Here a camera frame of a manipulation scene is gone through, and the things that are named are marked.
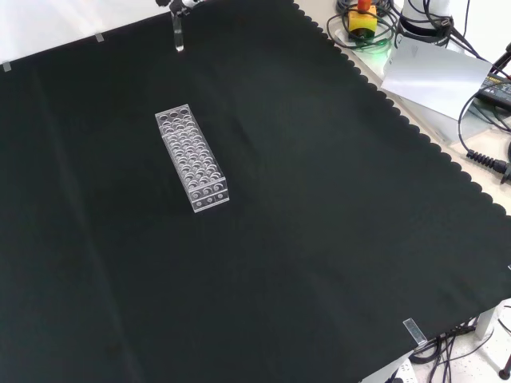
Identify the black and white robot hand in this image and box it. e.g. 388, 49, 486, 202
156, 0, 205, 19

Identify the clear glass test tube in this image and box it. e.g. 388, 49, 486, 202
172, 11, 185, 53

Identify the clear acrylic test tube rack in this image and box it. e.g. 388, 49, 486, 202
154, 104, 232, 214

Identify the yellow stop button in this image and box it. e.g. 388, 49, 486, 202
347, 0, 378, 41

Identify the black bench cloth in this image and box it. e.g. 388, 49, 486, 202
0, 0, 511, 383

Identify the pale board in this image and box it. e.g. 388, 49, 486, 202
380, 33, 494, 121

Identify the black tripod leg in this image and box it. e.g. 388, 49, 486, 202
493, 42, 511, 73

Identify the black power adapter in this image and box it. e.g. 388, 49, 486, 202
477, 73, 511, 112

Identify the white power strip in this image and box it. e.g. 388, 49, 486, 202
382, 357, 417, 383

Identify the white table leg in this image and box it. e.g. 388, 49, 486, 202
476, 306, 505, 341

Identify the black cable with ribbed sleeve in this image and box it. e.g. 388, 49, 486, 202
458, 88, 511, 185

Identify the black floor cable bundle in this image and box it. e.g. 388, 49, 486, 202
410, 314, 484, 383

